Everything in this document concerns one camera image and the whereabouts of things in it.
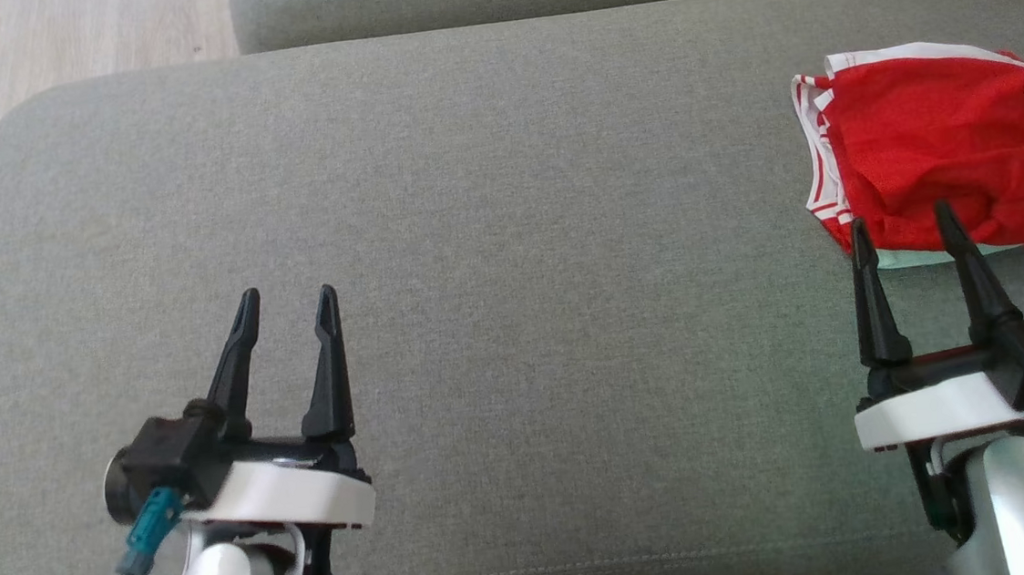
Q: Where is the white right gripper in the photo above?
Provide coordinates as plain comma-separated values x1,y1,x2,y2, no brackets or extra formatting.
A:
838,195,1024,455

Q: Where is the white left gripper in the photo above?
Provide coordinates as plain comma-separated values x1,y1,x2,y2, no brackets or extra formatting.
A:
168,280,379,544

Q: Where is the red and white basketball jersey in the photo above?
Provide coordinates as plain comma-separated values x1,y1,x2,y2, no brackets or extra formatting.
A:
788,35,1024,277

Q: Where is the grey sofa cushion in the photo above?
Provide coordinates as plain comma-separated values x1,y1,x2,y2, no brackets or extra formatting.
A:
0,0,1024,575

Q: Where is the left camera cable blue plug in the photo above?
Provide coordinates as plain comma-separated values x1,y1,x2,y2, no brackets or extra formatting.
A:
85,485,191,575

